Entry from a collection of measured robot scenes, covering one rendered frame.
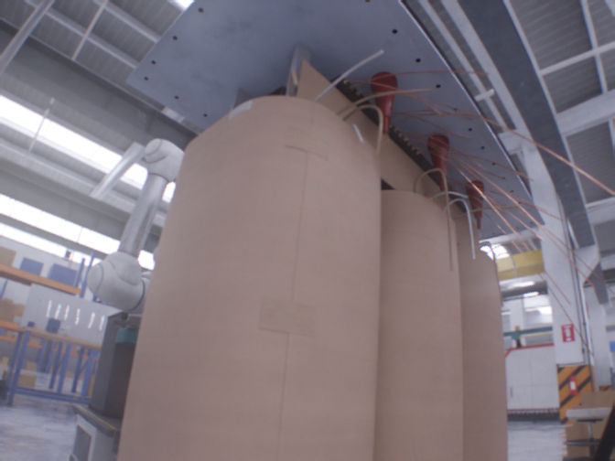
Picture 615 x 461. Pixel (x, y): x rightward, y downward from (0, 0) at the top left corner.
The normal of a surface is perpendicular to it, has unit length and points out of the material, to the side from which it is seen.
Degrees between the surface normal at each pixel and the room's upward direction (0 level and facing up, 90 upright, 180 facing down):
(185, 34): 180
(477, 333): 90
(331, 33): 180
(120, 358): 90
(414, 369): 90
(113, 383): 90
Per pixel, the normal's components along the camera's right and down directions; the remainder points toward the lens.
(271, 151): 0.02, -0.41
